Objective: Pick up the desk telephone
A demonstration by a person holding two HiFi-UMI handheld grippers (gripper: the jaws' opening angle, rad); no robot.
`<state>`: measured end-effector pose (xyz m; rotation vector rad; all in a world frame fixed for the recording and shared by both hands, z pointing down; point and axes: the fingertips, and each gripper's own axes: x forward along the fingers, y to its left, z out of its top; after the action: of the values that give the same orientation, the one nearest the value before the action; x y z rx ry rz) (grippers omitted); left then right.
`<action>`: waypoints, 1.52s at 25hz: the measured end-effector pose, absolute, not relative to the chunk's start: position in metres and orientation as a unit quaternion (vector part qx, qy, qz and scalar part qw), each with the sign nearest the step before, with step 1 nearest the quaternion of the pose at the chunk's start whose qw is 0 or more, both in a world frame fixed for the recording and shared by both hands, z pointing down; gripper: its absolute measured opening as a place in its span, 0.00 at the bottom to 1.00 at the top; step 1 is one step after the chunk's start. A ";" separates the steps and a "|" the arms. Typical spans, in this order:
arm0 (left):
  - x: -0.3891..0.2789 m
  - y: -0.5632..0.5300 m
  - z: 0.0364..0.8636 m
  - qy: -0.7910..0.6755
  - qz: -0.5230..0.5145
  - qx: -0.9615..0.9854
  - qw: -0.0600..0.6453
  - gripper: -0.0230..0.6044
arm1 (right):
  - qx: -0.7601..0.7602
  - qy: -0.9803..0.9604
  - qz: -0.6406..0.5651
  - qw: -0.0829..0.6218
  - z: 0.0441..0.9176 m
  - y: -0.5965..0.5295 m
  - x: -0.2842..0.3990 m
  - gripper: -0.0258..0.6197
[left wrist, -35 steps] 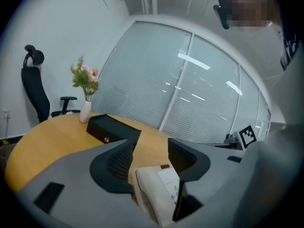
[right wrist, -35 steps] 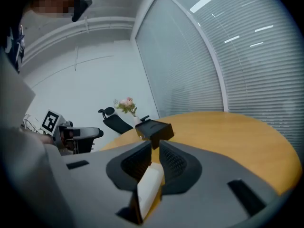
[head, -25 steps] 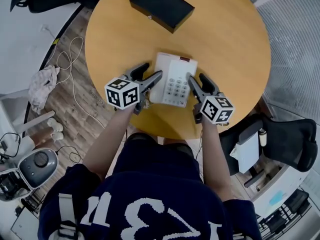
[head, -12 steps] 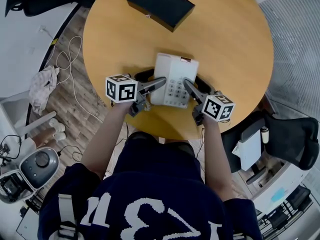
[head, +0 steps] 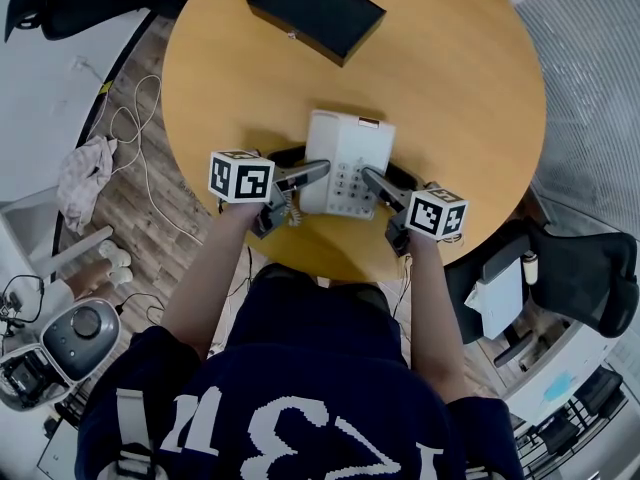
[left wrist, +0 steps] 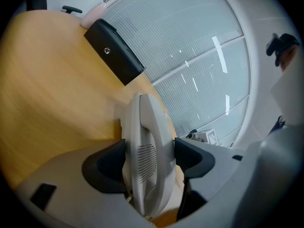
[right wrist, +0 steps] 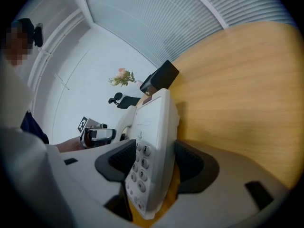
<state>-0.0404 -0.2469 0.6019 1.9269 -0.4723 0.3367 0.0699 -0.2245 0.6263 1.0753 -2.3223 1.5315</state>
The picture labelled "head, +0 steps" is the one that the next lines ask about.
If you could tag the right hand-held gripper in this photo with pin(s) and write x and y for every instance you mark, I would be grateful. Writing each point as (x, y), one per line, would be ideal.
(435, 213)

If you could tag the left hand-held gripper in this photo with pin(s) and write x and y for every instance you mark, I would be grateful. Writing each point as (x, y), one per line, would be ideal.
(240, 178)

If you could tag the white telephone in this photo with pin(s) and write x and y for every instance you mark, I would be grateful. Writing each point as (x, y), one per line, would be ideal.
(345, 143)

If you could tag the person's right forearm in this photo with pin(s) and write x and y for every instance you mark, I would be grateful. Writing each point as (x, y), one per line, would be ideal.
(435, 318)

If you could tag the person's left forearm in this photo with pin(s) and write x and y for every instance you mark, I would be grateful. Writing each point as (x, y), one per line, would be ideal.
(210, 278)

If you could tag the white box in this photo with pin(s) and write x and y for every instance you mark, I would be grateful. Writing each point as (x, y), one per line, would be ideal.
(497, 298)

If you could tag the black rectangular box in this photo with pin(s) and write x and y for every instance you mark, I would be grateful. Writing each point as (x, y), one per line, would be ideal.
(315, 8)

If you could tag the small white bottle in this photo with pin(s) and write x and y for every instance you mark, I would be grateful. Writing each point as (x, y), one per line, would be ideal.
(530, 268)

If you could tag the black mesh office chair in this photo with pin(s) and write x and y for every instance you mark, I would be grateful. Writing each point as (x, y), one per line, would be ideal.
(585, 278)

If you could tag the crumpled pinkish cloth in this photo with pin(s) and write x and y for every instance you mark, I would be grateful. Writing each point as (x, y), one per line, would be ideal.
(82, 183)

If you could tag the person's navy printed shirt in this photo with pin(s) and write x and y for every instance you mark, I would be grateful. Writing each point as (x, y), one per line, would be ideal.
(310, 393)

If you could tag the white desk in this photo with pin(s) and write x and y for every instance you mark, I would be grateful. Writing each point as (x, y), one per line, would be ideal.
(575, 363)

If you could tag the blue face mask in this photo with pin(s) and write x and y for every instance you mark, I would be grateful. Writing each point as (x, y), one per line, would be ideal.
(557, 388)

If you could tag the white furniture piece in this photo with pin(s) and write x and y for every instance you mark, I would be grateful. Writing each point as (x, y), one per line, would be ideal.
(30, 233)

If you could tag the white and gray appliance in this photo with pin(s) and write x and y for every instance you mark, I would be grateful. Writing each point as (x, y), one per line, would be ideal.
(80, 335)

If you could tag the black camera in white case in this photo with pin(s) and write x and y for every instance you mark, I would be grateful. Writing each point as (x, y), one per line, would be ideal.
(27, 378)

